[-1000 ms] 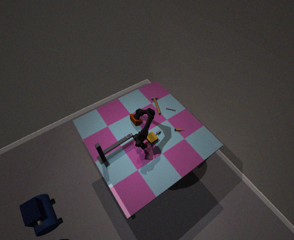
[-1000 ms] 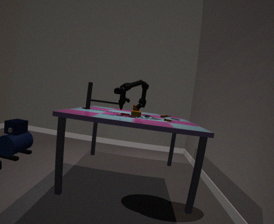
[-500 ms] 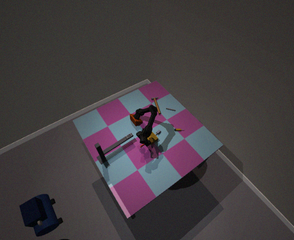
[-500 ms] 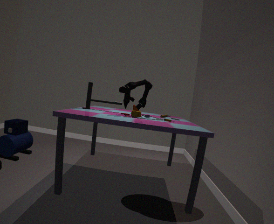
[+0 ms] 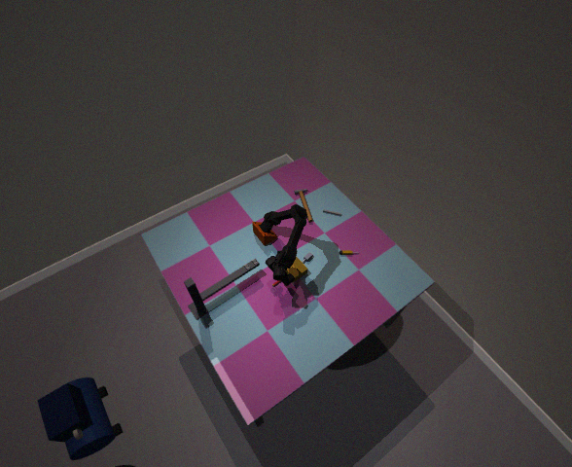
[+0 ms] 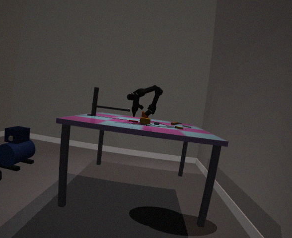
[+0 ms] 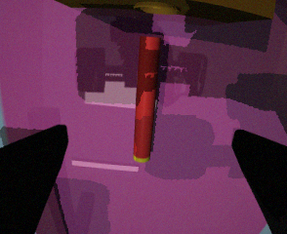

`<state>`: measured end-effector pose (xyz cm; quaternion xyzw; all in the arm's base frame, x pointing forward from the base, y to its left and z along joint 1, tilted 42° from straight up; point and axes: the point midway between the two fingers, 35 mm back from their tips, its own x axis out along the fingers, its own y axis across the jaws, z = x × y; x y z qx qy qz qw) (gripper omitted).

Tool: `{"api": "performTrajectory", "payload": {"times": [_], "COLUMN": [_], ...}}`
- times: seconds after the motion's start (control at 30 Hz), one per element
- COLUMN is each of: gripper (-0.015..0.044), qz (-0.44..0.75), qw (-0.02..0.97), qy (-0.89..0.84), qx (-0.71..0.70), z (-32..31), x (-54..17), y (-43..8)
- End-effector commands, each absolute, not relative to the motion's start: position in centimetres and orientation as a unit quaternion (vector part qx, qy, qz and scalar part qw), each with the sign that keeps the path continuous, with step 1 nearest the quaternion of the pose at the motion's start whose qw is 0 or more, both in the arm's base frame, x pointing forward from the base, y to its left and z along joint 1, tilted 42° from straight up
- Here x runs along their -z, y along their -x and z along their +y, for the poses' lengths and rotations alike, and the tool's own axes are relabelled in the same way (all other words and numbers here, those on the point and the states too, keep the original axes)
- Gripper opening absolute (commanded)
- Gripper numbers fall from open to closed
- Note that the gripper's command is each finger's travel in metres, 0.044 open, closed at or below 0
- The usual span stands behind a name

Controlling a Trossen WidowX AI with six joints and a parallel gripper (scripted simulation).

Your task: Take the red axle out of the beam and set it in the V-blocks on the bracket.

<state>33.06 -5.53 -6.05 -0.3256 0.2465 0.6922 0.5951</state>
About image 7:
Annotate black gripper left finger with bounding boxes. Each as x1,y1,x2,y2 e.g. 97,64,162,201
0,125,69,234

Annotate red cylinder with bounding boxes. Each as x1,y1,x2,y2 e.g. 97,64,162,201
133,36,162,163

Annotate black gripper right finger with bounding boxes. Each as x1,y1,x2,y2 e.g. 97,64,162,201
232,129,287,234

